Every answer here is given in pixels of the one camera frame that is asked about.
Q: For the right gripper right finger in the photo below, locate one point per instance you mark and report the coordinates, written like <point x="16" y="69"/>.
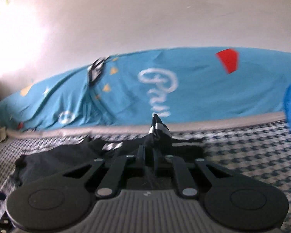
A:
<point x="170" y="171"/>

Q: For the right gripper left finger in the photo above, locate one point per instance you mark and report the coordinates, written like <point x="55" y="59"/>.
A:
<point x="124" y="165"/>

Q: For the black t-shirt white stripes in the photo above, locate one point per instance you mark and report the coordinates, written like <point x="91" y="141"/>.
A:
<point x="148" y="150"/>

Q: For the houndstooth blue white blanket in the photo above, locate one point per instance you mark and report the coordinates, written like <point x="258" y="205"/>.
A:
<point x="262" y="152"/>

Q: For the blue cartoon print bedsheet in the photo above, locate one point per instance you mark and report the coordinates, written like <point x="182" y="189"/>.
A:
<point x="179" y="85"/>

